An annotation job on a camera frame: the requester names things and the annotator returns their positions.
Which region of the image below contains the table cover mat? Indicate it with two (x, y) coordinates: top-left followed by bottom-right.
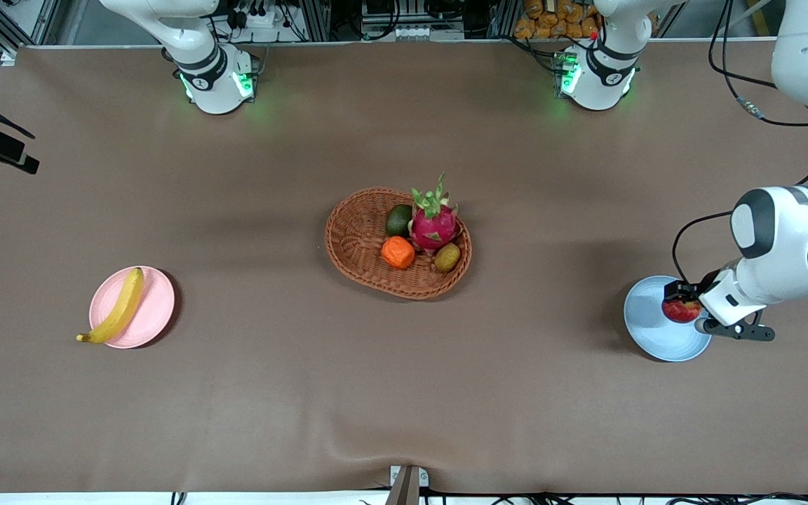
(0, 41), (808, 495)

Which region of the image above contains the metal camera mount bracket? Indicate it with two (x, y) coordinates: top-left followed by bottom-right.
(384, 464), (430, 505)

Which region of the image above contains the red apple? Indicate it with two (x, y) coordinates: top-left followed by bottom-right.
(661, 295), (703, 324)

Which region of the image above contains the white power strip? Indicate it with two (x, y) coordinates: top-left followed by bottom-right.
(234, 0), (292, 29)

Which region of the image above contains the light blue plate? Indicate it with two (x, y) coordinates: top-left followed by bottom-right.
(623, 275), (714, 363)

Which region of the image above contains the left gripper thin black cable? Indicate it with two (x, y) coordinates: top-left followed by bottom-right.
(671, 210), (734, 285)

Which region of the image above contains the dark green avocado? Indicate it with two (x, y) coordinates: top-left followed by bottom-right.
(385, 204), (413, 238)

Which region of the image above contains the orange fruit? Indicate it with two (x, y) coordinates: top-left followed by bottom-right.
(381, 236), (417, 270)

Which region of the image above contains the aluminium frame post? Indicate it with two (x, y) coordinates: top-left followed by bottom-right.
(302, 0), (331, 41)
(488, 0), (520, 39)

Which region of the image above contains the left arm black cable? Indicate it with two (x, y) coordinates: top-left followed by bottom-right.
(709, 0), (808, 184)

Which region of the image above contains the pink dragon fruit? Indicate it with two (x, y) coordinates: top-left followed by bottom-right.
(409, 173), (461, 252)

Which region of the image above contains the pink plate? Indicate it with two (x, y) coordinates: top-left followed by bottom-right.
(88, 266), (176, 350)

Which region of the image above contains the woven wicker basket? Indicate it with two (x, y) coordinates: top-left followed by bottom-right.
(325, 187), (473, 301)

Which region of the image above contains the green-brown kiwi fruit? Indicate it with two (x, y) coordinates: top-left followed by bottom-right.
(434, 242), (462, 274)

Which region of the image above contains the yellow banana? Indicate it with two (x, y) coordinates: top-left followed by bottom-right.
(76, 267), (145, 345)

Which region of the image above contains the orange snack bags pile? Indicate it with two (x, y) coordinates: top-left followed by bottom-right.
(514, 0), (601, 41)

